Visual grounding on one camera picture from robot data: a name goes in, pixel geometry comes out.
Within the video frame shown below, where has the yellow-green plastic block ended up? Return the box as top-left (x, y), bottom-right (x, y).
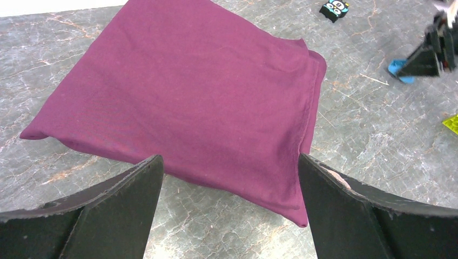
top-left (442, 115), bottom-right (458, 134)

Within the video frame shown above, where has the blue plastic block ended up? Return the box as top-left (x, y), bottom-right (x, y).
top-left (387, 59), bottom-right (415, 84)

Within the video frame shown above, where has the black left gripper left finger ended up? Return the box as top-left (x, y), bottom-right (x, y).
top-left (1, 155), bottom-right (164, 258)

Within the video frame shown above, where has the black owl number block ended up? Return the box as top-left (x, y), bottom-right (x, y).
top-left (319, 0), bottom-right (349, 23)

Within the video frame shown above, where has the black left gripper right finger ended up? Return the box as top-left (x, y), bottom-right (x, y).
top-left (298, 154), bottom-right (457, 258)

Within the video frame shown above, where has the maroon cloth wrap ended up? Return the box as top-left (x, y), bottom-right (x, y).
top-left (20, 0), bottom-right (327, 227)

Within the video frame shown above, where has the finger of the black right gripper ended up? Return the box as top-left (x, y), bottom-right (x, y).
top-left (395, 25), bottom-right (441, 77)
top-left (442, 14), bottom-right (457, 71)

